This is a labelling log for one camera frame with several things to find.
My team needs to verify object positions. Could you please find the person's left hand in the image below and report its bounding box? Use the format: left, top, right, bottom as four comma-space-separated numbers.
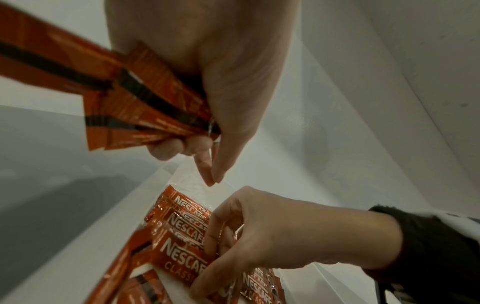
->
104, 0, 301, 187

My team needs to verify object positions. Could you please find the person's right hand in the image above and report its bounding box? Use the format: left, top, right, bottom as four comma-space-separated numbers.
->
188, 186, 405, 300

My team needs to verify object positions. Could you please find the bunch of Nescafe sachets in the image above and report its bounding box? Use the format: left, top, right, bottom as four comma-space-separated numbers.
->
0, 3, 223, 152

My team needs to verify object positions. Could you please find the pile of red Nescafe sachets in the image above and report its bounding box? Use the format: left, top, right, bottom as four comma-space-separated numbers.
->
144, 184, 288, 304

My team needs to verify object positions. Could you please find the pile of red coffee sachets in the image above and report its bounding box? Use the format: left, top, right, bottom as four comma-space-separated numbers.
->
83, 222, 174, 304

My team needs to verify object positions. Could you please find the white plastic tray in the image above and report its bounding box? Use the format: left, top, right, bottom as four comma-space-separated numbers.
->
0, 154, 371, 304

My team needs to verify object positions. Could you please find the black right wristband with markers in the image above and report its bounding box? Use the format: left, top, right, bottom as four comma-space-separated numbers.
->
361, 204, 480, 304

